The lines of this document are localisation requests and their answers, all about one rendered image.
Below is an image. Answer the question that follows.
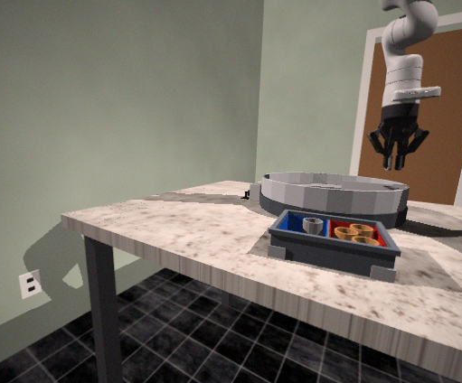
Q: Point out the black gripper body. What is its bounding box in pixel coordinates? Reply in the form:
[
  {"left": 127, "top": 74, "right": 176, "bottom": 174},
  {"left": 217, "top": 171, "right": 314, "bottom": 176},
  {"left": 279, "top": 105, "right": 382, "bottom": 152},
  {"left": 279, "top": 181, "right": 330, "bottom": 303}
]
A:
[{"left": 378, "top": 103, "right": 420, "bottom": 142}]

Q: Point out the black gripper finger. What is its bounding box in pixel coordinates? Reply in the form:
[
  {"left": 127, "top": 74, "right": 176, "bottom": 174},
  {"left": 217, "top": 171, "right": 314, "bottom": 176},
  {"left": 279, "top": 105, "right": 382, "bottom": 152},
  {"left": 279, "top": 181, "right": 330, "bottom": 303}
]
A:
[
  {"left": 367, "top": 127, "right": 398, "bottom": 171},
  {"left": 395, "top": 126, "right": 429, "bottom": 171}
]

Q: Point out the grey round turntable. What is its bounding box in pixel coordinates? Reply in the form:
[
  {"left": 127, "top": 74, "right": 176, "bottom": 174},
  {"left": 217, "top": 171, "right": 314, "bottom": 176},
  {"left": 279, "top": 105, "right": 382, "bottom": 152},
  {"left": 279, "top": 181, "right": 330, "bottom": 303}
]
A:
[{"left": 242, "top": 173, "right": 410, "bottom": 229}]

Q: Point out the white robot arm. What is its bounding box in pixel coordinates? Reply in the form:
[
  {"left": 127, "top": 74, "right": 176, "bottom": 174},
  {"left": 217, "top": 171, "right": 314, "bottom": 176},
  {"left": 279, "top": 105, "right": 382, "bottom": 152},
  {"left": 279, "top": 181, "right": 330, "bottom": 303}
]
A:
[{"left": 379, "top": 0, "right": 441, "bottom": 107}]

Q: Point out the bronze bushing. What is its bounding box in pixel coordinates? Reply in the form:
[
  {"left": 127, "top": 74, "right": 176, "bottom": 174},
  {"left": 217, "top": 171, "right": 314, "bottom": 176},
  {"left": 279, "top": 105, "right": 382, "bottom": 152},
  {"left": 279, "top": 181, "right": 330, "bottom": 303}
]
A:
[
  {"left": 334, "top": 227, "right": 358, "bottom": 241},
  {"left": 352, "top": 237, "right": 380, "bottom": 246},
  {"left": 350, "top": 224, "right": 373, "bottom": 238}
]

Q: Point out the grey divided bin with blue and red compartments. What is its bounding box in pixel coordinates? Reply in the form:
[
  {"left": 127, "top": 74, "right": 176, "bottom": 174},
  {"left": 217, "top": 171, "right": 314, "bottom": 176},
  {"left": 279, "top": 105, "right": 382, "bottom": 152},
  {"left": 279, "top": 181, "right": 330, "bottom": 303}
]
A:
[{"left": 268, "top": 210, "right": 401, "bottom": 284}]

